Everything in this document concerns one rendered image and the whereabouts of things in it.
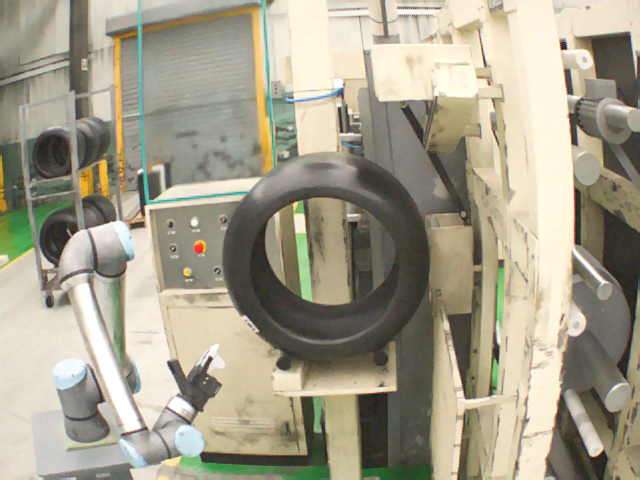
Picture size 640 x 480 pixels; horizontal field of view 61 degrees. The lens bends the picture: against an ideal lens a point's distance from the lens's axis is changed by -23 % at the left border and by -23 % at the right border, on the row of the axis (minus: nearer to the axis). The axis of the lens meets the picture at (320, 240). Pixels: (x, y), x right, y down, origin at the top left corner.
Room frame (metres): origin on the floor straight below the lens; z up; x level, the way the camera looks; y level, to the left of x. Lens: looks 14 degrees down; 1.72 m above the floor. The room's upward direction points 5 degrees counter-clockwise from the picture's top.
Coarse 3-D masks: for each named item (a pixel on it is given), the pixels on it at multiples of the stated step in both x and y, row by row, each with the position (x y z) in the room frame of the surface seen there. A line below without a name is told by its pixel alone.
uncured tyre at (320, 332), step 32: (288, 160) 1.99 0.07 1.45; (320, 160) 1.83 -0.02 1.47; (352, 160) 1.88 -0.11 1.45; (256, 192) 1.82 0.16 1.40; (288, 192) 1.78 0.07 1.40; (320, 192) 1.77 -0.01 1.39; (352, 192) 1.76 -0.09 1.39; (384, 192) 1.77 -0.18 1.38; (256, 224) 1.79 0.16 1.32; (384, 224) 1.75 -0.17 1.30; (416, 224) 1.78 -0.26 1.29; (224, 256) 1.83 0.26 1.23; (256, 256) 2.07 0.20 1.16; (416, 256) 1.75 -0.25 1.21; (256, 288) 2.04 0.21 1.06; (384, 288) 2.03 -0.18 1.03; (416, 288) 1.76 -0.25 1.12; (256, 320) 1.79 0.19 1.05; (288, 320) 2.03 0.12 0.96; (320, 320) 2.05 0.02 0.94; (352, 320) 2.03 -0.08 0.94; (384, 320) 1.75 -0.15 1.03; (288, 352) 1.81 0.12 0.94; (320, 352) 1.78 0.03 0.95; (352, 352) 1.77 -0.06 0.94
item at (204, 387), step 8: (192, 376) 1.65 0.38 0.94; (200, 376) 1.64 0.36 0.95; (208, 376) 1.66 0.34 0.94; (192, 384) 1.64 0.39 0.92; (200, 384) 1.63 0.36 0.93; (208, 384) 1.64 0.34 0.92; (216, 384) 1.65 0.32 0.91; (200, 392) 1.64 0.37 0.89; (208, 392) 1.63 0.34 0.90; (216, 392) 1.64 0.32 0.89; (184, 400) 1.59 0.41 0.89; (192, 400) 1.61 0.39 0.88; (200, 400) 1.62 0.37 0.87; (200, 408) 1.61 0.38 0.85
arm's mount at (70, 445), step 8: (104, 416) 1.94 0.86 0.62; (64, 432) 1.79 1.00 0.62; (112, 432) 1.83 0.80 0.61; (64, 440) 1.73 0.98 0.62; (72, 440) 1.74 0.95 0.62; (104, 440) 1.77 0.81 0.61; (112, 440) 1.77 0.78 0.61; (72, 448) 1.69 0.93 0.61; (80, 448) 1.70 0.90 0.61; (88, 448) 1.72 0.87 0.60
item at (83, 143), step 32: (64, 96) 5.01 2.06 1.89; (64, 128) 5.15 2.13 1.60; (96, 128) 5.93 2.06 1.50; (32, 160) 5.14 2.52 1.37; (64, 160) 5.82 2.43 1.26; (96, 160) 6.03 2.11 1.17; (64, 192) 4.99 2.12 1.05; (32, 224) 5.04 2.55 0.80; (64, 224) 5.78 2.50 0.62; (96, 224) 5.52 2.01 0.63
